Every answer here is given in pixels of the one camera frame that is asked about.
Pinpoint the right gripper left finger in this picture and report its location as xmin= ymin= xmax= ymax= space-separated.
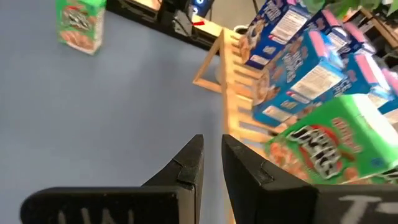
xmin=20 ymin=134 xmax=205 ymax=224

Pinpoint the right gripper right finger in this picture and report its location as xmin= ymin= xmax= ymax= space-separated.
xmin=222 ymin=134 xmax=398 ymax=224

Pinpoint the slatted wooden shelf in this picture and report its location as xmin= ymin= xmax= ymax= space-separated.
xmin=192 ymin=27 xmax=292 ymax=224

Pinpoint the white plant pot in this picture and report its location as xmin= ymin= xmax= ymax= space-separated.
xmin=232 ymin=24 xmax=249 ymax=35

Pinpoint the green leafy plant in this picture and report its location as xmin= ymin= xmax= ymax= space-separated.
xmin=303 ymin=0 xmax=398 ymax=19

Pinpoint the black device with blue light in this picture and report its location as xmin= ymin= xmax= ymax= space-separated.
xmin=191 ymin=0 xmax=215 ymax=18

